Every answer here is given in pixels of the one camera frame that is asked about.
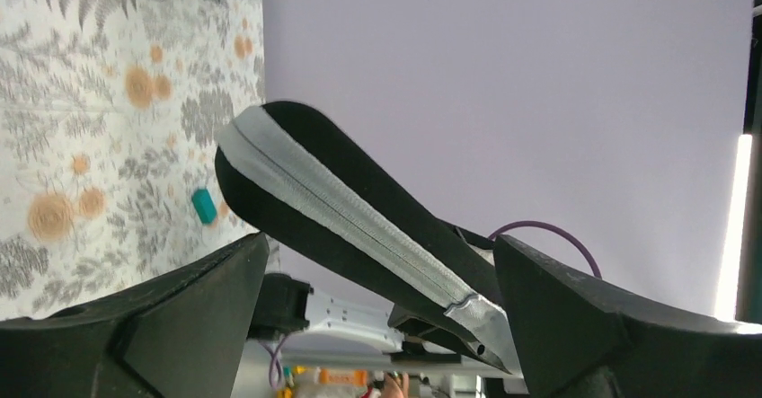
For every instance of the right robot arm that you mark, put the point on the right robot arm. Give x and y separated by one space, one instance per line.
345 318

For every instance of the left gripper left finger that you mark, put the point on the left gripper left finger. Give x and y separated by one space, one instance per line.
181 334

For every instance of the black zippered case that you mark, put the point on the black zippered case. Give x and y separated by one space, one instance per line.
288 170

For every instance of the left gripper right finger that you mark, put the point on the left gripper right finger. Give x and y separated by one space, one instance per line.
580 336

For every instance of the floral table mat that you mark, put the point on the floral table mat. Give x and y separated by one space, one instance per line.
109 113

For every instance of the teal block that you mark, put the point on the teal block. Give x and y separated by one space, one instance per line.
204 206

